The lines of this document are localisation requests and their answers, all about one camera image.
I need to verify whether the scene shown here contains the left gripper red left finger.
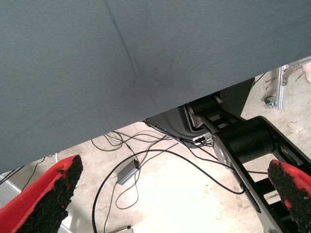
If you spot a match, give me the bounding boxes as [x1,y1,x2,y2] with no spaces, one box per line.
[0,154,84,233]

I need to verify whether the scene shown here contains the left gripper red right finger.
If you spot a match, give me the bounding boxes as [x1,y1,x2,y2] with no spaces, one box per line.
[267,159,311,233]

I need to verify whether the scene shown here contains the white power strip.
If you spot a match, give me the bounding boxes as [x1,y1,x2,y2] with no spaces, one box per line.
[114,225,134,233]

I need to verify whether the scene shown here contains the grey caster wheel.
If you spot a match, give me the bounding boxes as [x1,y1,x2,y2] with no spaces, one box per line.
[264,96,277,109]

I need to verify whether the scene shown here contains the grey power adapter box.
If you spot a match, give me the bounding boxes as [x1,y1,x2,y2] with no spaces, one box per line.
[117,159,141,185]

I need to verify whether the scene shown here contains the aluminium profile leg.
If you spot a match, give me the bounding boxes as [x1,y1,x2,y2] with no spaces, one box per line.
[276,65,287,110]

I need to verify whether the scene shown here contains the pale beige lump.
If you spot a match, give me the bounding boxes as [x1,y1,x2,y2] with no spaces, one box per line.
[303,63,311,82]

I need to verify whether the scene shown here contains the dark grey table cloth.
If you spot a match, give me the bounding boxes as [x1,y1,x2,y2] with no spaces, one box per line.
[0,0,311,174]

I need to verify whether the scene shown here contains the thin black floor cable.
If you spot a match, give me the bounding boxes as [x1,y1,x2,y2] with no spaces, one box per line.
[91,132,127,152]
[0,156,49,192]
[106,130,179,146]

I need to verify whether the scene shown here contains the thin black adapter cable loop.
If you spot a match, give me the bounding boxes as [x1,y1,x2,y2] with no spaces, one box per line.
[115,179,139,210]

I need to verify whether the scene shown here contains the metal corner bracket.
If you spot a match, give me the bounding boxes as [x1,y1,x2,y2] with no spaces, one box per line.
[281,62,303,85]

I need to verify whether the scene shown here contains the long black floor cable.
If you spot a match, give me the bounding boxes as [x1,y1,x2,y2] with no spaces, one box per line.
[91,149,245,233]

